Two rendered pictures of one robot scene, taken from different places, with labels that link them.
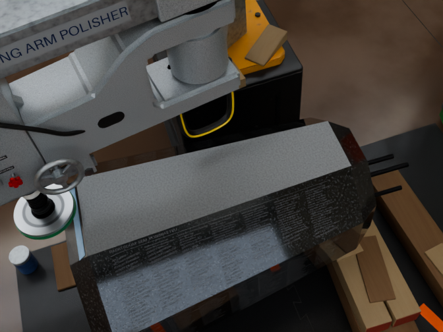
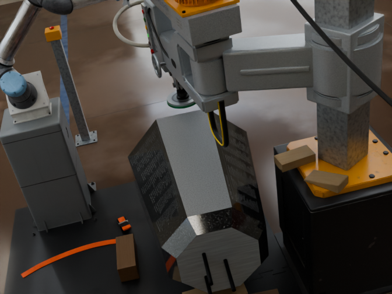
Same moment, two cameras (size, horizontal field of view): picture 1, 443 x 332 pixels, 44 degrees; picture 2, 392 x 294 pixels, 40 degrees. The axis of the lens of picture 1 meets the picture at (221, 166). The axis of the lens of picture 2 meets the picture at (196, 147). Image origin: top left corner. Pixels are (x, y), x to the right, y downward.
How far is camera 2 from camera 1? 280 cm
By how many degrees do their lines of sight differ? 66
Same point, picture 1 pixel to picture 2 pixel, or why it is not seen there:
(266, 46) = (323, 178)
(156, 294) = (140, 158)
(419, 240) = not seen: outside the picture
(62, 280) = not seen: hidden behind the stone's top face
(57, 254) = not seen: hidden behind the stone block
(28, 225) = (174, 94)
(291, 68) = (308, 202)
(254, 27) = (353, 174)
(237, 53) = (321, 167)
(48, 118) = (163, 37)
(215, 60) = (195, 79)
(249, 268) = (146, 195)
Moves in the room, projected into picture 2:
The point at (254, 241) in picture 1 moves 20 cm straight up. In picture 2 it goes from (156, 188) to (149, 159)
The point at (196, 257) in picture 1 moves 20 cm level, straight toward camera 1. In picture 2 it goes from (152, 164) to (119, 171)
